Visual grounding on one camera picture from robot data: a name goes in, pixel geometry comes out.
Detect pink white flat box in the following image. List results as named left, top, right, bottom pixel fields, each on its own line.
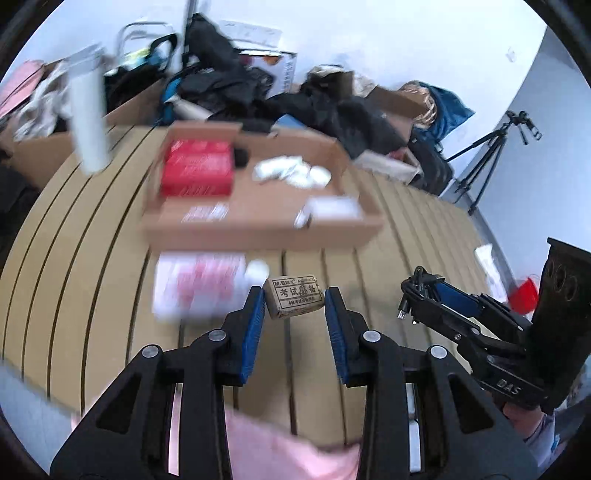
left=152, top=251, right=250, bottom=321

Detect black cloth pile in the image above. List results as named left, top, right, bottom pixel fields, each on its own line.
left=178, top=69, right=273, bottom=121

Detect black tripod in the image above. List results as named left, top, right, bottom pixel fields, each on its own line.
left=445, top=110, right=543, bottom=217

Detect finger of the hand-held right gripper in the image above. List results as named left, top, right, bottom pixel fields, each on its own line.
left=400, top=282, right=528, bottom=366
left=434, top=279, right=533, bottom=334

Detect person's right forearm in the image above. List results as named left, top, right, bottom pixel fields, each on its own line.
left=526, top=406, right=583, bottom=462

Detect printed appliance box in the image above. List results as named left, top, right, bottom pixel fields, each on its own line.
left=240, top=48, right=298, bottom=100

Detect black jacket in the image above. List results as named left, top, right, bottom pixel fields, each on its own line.
left=272, top=83, right=409, bottom=160

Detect pink white paper sheets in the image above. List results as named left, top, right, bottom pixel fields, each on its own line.
left=474, top=244, right=513, bottom=303

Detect white thermos bottle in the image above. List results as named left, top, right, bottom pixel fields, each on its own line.
left=65, top=44, right=114, bottom=175

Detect small brown eraser box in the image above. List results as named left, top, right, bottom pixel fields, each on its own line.
left=263, top=274, right=322, bottom=319

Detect black bag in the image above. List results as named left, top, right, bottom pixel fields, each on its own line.
left=185, top=14, right=245, bottom=93

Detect cardboard tray box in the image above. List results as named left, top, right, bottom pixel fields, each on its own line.
left=141, top=121, right=385, bottom=252

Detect blue bag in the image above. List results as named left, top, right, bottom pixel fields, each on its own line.
left=416, top=83, right=476, bottom=139

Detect black blue backpack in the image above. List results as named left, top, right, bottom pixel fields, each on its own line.
left=104, top=34, right=185, bottom=123

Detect red box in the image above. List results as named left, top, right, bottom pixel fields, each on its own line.
left=159, top=138, right=234, bottom=197

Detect person's right hand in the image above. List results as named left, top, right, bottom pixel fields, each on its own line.
left=501, top=401, right=548, bottom=441

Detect white cloth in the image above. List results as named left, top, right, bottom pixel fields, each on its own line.
left=16, top=62, right=75, bottom=139

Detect white stool frame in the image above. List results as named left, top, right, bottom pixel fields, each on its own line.
left=115, top=22, right=171, bottom=70

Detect clear plastic box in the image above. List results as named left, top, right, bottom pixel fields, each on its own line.
left=294, top=196, right=363, bottom=229

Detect black cable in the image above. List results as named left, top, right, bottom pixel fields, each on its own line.
left=397, top=265, right=446, bottom=324

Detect white wrappers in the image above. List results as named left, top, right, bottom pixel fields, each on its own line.
left=253, top=157, right=305, bottom=183

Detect large cardboard box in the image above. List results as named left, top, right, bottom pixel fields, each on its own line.
left=0, top=76, right=171, bottom=192

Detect wicker basket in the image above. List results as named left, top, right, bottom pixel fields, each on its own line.
left=402, top=80, right=439, bottom=130

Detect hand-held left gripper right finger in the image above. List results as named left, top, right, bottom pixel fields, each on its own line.
left=324, top=286, right=541, bottom=480

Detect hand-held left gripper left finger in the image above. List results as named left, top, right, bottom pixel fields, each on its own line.
left=50, top=285, right=267, bottom=480

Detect pink jacket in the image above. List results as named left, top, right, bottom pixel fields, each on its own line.
left=71, top=397, right=365, bottom=480

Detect red plastic bag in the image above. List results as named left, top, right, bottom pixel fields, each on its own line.
left=508, top=274, right=541, bottom=315

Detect wall sockets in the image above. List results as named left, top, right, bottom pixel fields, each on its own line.
left=219, top=19, right=283, bottom=47

